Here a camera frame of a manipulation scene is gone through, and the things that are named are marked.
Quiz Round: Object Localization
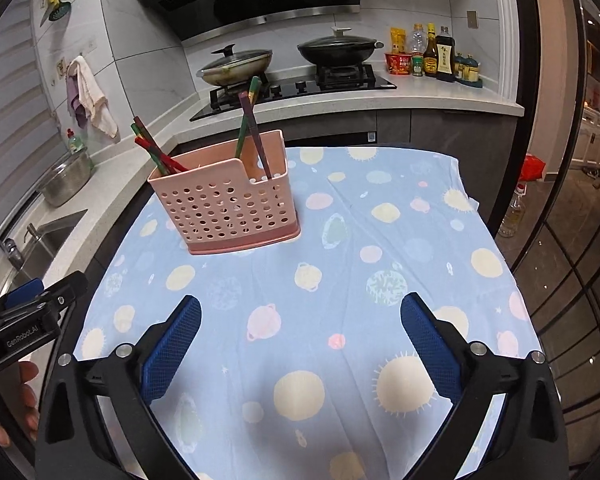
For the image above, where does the maroon chopstick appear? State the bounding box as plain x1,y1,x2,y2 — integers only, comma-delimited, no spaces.
242,100,272,179

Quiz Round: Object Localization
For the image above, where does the long green chopstick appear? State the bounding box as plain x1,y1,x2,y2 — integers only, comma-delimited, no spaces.
234,76,262,158

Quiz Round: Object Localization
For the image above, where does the steel kitchen sink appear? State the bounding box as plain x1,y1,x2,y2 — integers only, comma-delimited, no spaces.
3,210,86,292

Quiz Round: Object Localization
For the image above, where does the person's left hand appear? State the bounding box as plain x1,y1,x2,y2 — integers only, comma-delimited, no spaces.
0,360,40,452

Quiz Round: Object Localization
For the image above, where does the chrome sink faucet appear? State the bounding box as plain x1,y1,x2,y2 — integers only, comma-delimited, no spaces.
0,237,24,271

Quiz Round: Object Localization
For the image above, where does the light blue patterned tablecloth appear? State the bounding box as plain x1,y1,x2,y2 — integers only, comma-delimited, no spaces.
76,148,539,479

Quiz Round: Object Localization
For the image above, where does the glass bottle on floor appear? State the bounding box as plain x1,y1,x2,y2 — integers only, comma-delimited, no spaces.
498,182,527,238

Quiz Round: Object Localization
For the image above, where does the steel colander bowl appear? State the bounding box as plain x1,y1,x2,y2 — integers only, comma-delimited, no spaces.
36,148,93,208

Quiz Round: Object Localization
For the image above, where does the pink perforated utensil holder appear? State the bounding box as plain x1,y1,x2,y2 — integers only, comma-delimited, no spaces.
147,129,301,256

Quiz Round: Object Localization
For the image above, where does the green dish soap bottle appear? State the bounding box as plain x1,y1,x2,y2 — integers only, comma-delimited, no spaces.
67,128,85,154

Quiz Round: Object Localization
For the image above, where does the red bag on floor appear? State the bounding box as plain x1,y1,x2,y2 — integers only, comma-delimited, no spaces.
518,154,546,182

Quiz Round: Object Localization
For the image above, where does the pink hanging towel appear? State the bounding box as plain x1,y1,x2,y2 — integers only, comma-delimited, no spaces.
67,55,119,139

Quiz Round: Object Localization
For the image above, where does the purple hanging cloth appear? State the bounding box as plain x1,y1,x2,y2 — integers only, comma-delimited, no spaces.
66,75,88,130

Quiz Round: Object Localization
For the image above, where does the red instant noodle cup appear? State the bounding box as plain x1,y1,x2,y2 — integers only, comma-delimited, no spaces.
385,52,413,76

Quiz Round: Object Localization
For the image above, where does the brown sauce bottle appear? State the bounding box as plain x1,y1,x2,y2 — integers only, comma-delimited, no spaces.
422,23,438,78

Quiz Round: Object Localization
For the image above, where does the beige pan with lid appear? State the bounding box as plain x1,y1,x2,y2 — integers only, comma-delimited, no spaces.
196,44,273,87

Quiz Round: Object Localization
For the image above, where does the black gas stove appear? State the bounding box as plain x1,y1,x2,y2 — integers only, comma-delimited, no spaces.
189,63,396,122

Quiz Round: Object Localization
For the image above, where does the dark soy sauce bottle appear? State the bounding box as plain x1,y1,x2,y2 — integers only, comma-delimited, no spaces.
436,26,455,82

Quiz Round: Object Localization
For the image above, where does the clear plastic bottle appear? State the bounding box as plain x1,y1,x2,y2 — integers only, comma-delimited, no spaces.
408,23,428,55

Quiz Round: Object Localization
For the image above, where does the yellow seasoning bag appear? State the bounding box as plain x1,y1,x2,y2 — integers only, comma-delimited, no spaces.
390,27,406,54

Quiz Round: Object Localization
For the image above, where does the black wok with handle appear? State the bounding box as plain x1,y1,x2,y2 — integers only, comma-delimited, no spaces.
297,27,385,68

